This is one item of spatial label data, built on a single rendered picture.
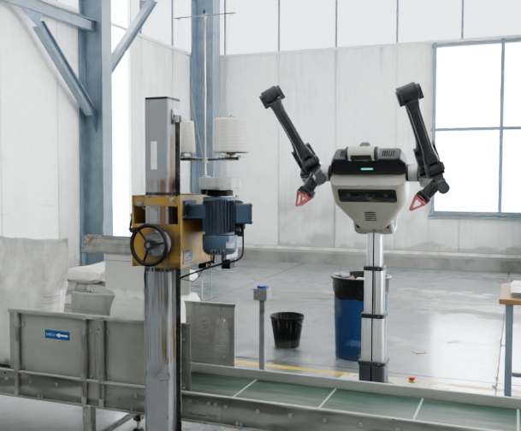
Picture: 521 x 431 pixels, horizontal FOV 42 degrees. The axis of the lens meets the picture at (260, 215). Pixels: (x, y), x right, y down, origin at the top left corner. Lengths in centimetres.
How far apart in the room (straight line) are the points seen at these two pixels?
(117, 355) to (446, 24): 889
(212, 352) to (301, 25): 870
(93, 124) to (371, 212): 606
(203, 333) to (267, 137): 823
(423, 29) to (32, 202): 653
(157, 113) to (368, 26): 880
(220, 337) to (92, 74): 604
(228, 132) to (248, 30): 919
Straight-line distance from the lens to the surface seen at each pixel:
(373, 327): 371
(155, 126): 296
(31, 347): 375
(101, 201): 912
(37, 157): 853
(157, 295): 299
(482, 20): 1132
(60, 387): 368
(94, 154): 917
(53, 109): 882
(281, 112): 325
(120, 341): 342
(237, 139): 302
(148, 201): 297
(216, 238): 289
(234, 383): 353
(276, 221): 1171
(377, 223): 359
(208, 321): 376
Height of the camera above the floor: 141
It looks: 3 degrees down
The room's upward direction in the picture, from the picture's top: straight up
